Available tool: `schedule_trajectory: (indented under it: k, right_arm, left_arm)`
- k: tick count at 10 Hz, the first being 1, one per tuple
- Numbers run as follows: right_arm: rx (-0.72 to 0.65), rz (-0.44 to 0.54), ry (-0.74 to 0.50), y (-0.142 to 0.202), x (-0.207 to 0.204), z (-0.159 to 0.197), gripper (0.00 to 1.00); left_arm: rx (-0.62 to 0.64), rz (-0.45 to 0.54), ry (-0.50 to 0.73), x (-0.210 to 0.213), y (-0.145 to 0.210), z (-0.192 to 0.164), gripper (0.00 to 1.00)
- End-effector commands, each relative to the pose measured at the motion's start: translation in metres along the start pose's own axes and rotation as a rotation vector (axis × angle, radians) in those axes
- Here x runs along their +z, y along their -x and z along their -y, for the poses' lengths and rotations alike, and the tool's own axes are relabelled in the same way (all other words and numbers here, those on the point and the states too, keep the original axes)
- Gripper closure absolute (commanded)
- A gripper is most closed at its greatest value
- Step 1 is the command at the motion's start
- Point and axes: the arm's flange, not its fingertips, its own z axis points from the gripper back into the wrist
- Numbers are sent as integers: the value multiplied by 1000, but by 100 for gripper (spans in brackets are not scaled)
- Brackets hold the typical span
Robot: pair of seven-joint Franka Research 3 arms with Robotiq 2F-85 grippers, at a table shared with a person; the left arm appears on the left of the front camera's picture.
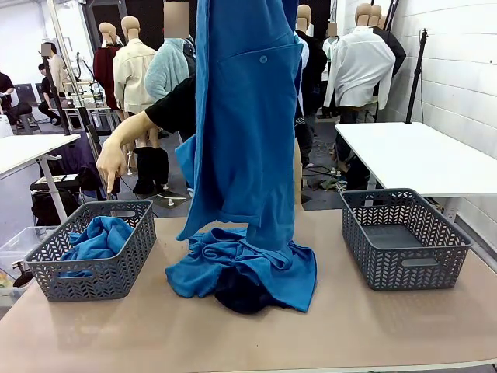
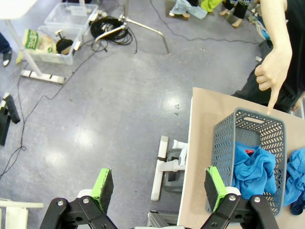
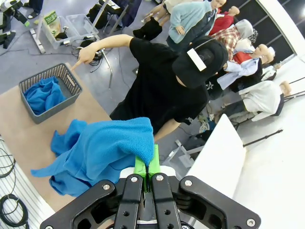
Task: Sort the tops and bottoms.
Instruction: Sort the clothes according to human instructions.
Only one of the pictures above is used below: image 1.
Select person's right hand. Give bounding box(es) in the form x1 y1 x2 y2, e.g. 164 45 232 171
95 138 130 194

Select blue garment with button pocket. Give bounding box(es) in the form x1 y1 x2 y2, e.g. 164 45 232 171
174 0 304 253

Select navy blue garment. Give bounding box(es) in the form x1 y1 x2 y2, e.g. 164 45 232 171
214 267 290 315

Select person's left forearm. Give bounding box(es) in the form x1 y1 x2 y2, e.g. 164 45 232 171
293 135 304 211

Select person's right forearm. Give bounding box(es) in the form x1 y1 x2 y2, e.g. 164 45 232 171
101 110 158 156

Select dark purple cloth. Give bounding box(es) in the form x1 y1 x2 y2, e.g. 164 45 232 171
42 131 122 195

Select black trousers at mannequin feet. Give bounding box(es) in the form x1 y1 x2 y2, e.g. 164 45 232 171
133 146 171 195

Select cluttered background desk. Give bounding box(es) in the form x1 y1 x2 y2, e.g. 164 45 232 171
57 79 123 137

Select black bag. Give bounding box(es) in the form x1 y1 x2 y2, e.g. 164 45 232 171
30 173 85 227

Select person in black t-shirt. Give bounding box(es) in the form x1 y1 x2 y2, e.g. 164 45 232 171
144 75 314 168

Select mannequin in cream jacket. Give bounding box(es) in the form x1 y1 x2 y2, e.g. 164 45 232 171
111 15 169 164

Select white table with metal leg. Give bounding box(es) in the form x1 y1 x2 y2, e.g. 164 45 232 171
0 133 82 225

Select mannequin in maroon top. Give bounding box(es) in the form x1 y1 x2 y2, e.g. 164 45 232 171
92 21 126 113

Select silver metal pole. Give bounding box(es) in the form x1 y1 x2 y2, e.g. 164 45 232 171
45 0 113 201

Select person in beige jacket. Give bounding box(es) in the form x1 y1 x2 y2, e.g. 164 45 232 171
40 41 71 94

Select grey woven plastic basket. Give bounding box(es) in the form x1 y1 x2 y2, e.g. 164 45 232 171
340 188 473 291
23 199 158 303

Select clear plastic box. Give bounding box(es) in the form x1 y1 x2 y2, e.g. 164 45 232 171
0 226 55 279

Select person in black at edge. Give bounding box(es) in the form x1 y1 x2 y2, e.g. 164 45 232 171
0 71 34 127

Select mannequin in star print trousers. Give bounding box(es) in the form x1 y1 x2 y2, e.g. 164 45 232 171
294 33 311 75

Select mannequin in black coat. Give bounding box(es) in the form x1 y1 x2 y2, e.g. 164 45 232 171
294 4 329 117

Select mannequin in pale mint top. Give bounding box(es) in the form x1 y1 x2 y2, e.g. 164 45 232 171
321 21 341 82

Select mannequin in black jacket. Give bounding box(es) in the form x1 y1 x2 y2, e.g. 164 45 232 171
368 4 408 78

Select large white table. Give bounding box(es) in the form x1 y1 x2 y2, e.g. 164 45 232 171
335 121 497 225

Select black tripod stand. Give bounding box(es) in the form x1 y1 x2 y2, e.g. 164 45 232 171
405 27 429 124

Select mannequin base plate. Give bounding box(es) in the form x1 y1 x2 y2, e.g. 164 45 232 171
149 189 189 211

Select floor cables and plugs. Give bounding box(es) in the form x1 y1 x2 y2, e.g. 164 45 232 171
302 165 350 193

